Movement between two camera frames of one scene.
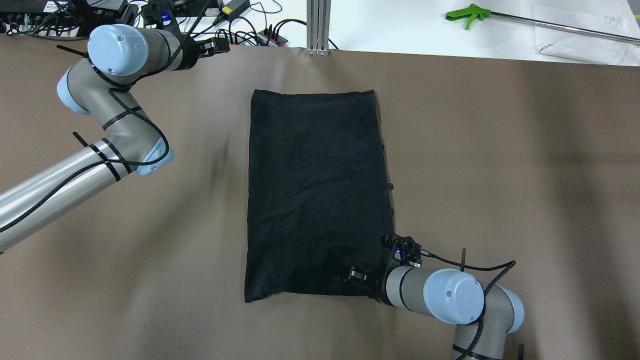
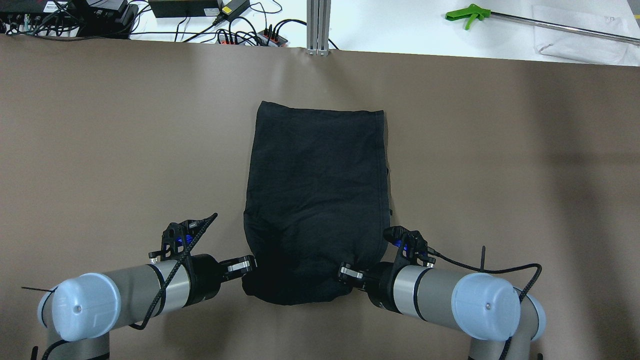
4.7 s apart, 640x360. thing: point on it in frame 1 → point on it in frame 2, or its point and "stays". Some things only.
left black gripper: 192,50 → 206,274
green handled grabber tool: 474,12 stays
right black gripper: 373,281 stays
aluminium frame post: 318,13 stays
